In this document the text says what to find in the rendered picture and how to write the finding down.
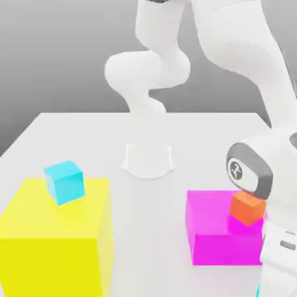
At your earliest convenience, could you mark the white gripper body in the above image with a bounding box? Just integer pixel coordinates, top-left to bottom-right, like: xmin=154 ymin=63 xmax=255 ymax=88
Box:
xmin=256 ymin=252 xmax=297 ymax=297

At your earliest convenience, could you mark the small orange cube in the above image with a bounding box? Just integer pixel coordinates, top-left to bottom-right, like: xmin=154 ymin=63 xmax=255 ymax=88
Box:
xmin=229 ymin=190 xmax=267 ymax=228

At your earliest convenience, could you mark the small cyan cube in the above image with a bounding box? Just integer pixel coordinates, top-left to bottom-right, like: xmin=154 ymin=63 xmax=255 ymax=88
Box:
xmin=43 ymin=160 xmax=86 ymax=207

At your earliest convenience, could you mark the large magenta box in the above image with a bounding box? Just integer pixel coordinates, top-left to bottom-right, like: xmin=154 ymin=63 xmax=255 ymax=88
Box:
xmin=184 ymin=190 xmax=268 ymax=267

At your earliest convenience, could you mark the large yellow box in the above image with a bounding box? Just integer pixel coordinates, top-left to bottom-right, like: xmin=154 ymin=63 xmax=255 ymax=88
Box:
xmin=0 ymin=177 xmax=115 ymax=297

